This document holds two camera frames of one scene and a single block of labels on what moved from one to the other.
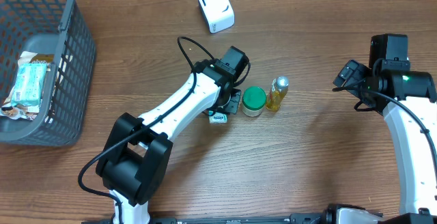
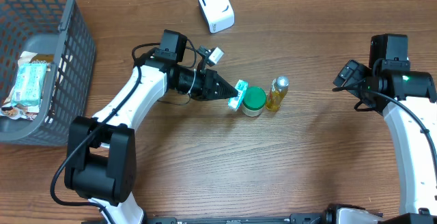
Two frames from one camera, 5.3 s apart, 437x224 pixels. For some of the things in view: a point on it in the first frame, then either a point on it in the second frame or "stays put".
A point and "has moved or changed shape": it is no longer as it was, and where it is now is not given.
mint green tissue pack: x=28 y=85 stays put
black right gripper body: x=351 y=76 stays put
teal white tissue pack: x=218 y=117 has moved or changed shape
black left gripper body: x=227 y=101 to x=190 y=81
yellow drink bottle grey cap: x=278 y=88 stays put
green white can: x=254 y=100 stays put
